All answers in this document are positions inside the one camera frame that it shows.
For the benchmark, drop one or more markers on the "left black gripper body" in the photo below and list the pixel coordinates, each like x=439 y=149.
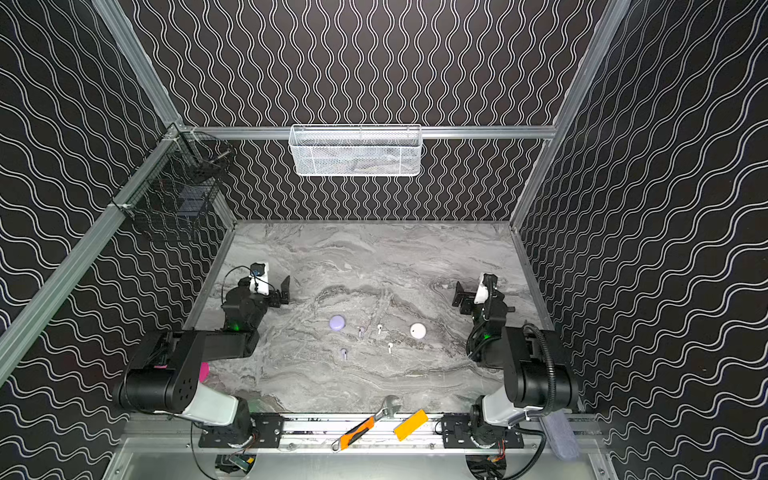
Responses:
x=273 y=294

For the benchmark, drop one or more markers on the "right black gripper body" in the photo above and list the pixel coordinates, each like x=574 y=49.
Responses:
x=471 y=299

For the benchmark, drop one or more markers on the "white earbud charging case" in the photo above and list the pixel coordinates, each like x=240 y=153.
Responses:
x=418 y=330

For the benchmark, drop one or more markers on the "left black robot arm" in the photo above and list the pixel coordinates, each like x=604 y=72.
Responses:
x=163 y=377

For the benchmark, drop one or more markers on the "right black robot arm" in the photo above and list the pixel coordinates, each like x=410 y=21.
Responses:
x=537 y=380

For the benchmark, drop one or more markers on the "pink plastic goblet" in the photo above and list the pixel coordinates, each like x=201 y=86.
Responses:
x=204 y=371

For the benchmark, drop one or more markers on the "grey purple cloth pad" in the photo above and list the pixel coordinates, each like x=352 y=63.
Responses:
x=560 y=436

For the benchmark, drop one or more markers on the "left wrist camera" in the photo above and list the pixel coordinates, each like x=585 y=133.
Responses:
x=258 y=283

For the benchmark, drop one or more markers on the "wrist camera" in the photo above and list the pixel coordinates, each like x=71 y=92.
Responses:
x=258 y=283
x=486 y=288

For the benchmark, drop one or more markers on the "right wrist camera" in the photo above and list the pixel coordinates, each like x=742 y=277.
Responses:
x=486 y=288

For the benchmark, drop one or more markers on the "white wire mesh basket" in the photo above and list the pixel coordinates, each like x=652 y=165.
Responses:
x=356 y=150

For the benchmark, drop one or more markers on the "black wire basket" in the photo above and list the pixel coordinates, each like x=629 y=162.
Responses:
x=176 y=201

